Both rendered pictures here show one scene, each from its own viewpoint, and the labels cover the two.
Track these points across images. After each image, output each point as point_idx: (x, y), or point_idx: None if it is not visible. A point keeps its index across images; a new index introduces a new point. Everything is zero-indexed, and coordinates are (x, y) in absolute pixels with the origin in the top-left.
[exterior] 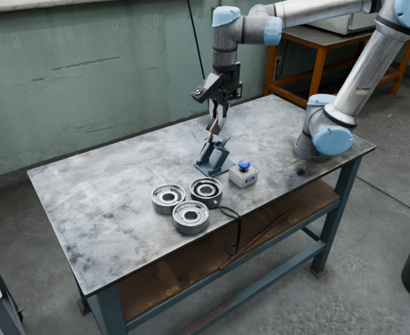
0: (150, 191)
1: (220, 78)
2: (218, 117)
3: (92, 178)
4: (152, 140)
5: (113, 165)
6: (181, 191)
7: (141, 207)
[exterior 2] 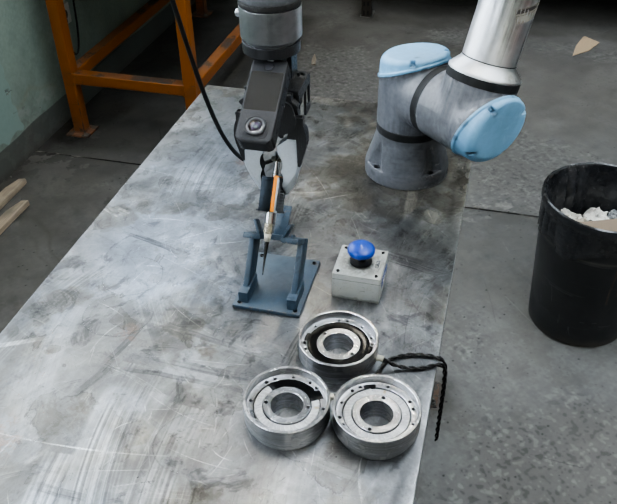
0: (215, 419)
1: (286, 77)
2: (282, 171)
3: (33, 477)
4: (71, 301)
5: (48, 412)
6: (294, 375)
7: (240, 465)
